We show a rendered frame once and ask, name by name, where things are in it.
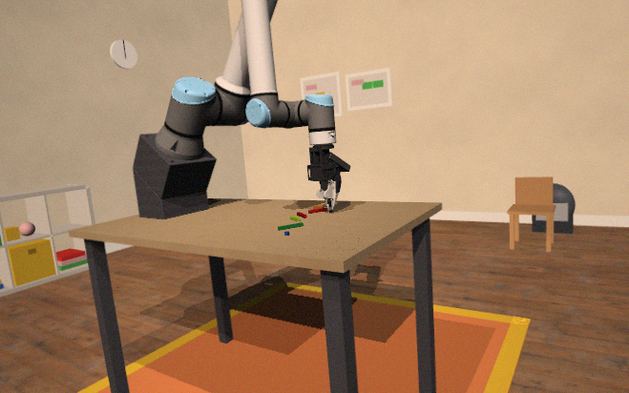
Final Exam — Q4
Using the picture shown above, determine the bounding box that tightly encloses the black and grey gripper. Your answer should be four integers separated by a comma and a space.
307, 144, 342, 210

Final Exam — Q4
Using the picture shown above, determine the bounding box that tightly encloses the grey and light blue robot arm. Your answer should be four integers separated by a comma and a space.
155, 0, 336, 160

